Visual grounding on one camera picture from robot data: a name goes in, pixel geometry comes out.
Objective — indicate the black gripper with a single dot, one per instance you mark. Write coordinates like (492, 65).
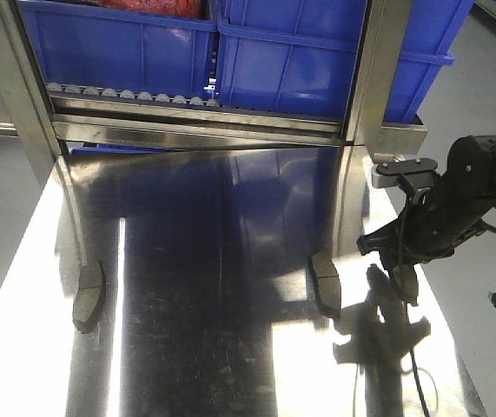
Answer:
(457, 200)

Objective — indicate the grey brake pad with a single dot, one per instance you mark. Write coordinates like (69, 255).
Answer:
(327, 285)
(405, 283)
(90, 297)

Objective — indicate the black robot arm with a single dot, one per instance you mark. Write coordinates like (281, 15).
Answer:
(416, 187)

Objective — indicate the right blue plastic bin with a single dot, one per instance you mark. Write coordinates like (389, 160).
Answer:
(299, 56)

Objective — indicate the blue plastic bin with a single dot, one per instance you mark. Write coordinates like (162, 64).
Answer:
(107, 48)
(299, 56)

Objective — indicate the red contents in bin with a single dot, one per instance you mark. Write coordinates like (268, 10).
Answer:
(174, 8)

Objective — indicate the left blue plastic bin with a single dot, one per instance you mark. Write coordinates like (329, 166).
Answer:
(107, 48)

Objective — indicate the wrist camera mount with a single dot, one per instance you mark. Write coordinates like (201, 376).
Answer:
(386, 174)

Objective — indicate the stainless steel rack frame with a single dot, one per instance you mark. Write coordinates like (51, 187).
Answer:
(45, 121)

